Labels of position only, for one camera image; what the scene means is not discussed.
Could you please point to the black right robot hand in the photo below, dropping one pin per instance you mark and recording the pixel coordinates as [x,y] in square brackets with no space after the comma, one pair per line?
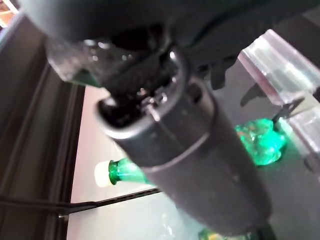
[187,155]

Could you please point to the green soda bottle yellow cap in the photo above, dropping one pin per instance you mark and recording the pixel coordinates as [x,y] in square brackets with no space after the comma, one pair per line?
[260,145]
[225,235]

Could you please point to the clear plastic price rail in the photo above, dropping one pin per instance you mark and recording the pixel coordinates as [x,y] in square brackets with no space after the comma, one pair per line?
[307,135]
[275,65]

